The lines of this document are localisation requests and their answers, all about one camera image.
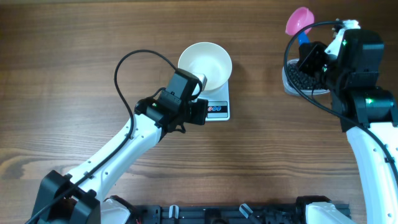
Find white kitchen scale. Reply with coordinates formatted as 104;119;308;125
198;82;230;122

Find pink scoop with blue handle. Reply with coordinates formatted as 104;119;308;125
285;7;315;45

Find white bowl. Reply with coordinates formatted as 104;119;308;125
178;42;233;91

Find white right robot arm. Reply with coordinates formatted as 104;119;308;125
297;29;397;223

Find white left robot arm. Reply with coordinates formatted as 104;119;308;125
28;68;209;223

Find black beans in container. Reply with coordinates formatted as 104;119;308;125
287;63;325;91

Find clear plastic bean container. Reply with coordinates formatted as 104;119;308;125
282;58;330;96

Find black right camera cable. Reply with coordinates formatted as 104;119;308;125
283;21;398;175

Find black camera cable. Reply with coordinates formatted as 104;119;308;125
24;49;177;224
283;21;398;175

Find black left camera cable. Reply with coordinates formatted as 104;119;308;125
24;49;177;224

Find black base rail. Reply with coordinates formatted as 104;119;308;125
99;195;351;224

